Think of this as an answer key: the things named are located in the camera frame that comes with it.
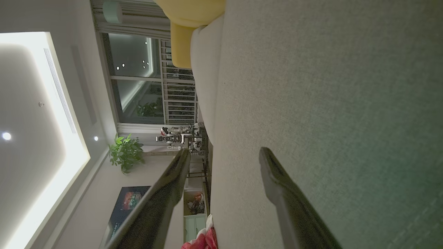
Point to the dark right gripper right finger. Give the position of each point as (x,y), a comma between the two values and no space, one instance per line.
(294,214)

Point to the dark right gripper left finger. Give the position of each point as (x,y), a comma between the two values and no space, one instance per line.
(155,207)

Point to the red jersey with white sleeves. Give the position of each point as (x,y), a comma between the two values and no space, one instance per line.
(207,240)

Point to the white cabinet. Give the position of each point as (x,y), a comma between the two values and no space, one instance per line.
(193,226)

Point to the green potted plant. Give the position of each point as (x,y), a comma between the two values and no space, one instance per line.
(126,154)

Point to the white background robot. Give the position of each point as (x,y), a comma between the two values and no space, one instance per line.
(180,138)

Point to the balcony railing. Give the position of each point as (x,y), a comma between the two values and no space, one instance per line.
(178,97)

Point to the grey fabric sofa seat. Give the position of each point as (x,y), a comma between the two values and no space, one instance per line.
(346,86)

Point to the large glass window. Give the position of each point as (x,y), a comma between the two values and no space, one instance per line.
(133,69)

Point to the grey sofa backrest cushion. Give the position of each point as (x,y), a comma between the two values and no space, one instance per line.
(206,69)

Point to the linear ceiling air vent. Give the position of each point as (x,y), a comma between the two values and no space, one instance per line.
(60,90)

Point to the grey curtain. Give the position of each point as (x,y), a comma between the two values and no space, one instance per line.
(138,19)

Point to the yellow pillow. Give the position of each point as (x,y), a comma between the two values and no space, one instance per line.
(187,14)

